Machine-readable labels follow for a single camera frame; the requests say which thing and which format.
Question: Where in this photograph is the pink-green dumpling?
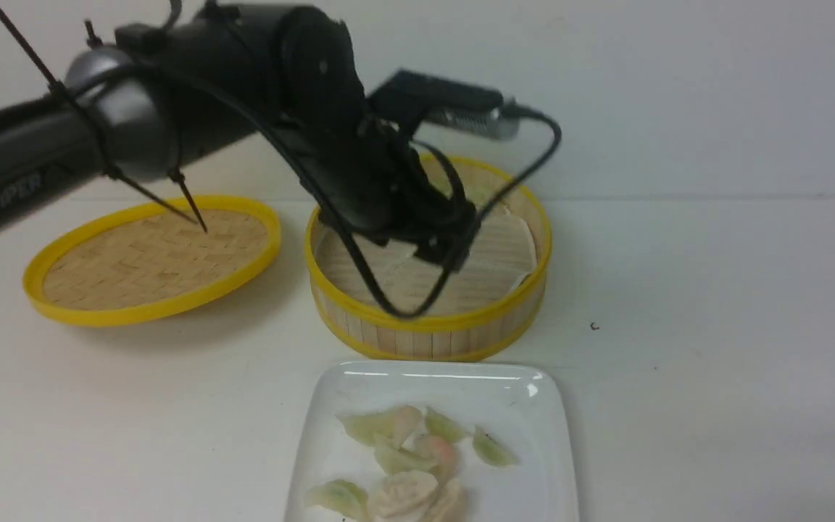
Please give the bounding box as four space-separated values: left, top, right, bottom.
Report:
337 405 423 448

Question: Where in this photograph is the white pleated dumpling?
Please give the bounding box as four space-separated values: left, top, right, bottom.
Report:
367 470 468 521

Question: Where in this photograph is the pale translucent dumpling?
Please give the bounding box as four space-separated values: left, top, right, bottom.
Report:
373 443 437 475

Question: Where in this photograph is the small green dumpling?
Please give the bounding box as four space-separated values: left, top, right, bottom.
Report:
424 407 468 444

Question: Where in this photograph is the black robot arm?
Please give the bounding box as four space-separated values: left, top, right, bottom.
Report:
0 2 476 264

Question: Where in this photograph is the pink dumpling centre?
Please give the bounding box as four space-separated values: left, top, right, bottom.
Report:
414 434 460 484

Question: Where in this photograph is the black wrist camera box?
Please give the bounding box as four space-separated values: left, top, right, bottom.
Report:
367 69 520 141

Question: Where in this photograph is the white square plate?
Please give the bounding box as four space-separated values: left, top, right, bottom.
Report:
283 360 579 521

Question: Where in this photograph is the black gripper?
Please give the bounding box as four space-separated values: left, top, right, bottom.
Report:
273 109 478 268

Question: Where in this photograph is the yellow-rimmed bamboo steamer basket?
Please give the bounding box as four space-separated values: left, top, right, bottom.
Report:
304 187 553 361

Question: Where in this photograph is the white steamer liner cloth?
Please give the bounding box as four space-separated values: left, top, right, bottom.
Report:
312 189 538 316

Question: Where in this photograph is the green dumpling right edge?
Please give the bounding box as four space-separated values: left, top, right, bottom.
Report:
473 424 519 467

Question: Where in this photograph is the pale green dumpling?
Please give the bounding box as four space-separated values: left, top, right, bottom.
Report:
304 479 373 521

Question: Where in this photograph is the yellow-rimmed bamboo steamer lid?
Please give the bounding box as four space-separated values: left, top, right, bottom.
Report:
22 195 282 328

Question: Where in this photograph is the black camera cable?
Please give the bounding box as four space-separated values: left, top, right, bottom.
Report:
70 64 563 320

